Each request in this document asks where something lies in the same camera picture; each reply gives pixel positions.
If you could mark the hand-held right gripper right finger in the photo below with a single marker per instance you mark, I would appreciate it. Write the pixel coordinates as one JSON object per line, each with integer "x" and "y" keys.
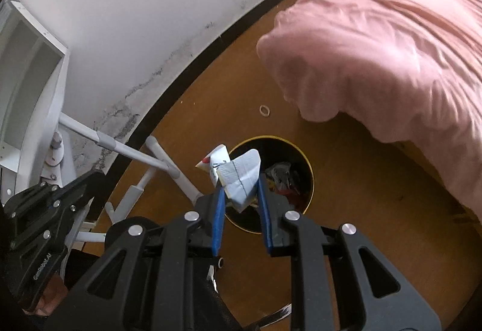
{"x": 264, "y": 221}

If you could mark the person's left hand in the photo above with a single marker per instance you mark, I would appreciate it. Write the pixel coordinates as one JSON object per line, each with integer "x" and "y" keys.
{"x": 51, "y": 297}

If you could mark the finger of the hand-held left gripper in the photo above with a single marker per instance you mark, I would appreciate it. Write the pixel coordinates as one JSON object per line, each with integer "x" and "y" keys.
{"x": 56, "y": 214}

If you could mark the white metal desk frame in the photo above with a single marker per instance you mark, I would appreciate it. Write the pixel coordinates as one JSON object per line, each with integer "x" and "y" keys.
{"x": 113, "y": 144}

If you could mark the black baseboard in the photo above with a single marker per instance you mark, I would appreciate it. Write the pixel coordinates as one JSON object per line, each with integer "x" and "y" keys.
{"x": 171, "y": 90}

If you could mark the white desk shelf unit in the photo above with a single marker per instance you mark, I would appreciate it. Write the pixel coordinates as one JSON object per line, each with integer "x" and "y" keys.
{"x": 22, "y": 90}

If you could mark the red crumpled wrapper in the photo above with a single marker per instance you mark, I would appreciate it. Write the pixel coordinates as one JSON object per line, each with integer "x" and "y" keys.
{"x": 295, "y": 197}

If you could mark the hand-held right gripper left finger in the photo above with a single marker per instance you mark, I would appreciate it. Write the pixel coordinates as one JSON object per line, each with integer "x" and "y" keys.
{"x": 218, "y": 225}

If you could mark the rubber band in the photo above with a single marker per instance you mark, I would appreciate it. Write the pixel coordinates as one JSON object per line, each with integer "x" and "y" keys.
{"x": 260, "y": 111}

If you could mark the pink blanket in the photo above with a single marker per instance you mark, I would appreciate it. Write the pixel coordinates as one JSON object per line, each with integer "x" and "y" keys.
{"x": 376, "y": 33}

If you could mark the white paper with red mark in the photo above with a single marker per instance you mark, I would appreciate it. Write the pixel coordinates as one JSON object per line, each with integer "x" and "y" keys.
{"x": 214, "y": 161}

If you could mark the black bin with yellow rim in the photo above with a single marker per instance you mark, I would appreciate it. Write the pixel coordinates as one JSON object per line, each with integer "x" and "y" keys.
{"x": 271, "y": 148}

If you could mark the blue-white paper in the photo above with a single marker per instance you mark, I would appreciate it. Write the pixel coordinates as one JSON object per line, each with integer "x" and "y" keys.
{"x": 241, "y": 172}

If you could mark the dark crumpled wrapper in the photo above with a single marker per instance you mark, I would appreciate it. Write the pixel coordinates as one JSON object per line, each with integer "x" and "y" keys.
{"x": 280, "y": 172}

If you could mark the chrome metal bar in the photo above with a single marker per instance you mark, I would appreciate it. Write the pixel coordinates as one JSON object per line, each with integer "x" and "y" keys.
{"x": 278, "y": 314}

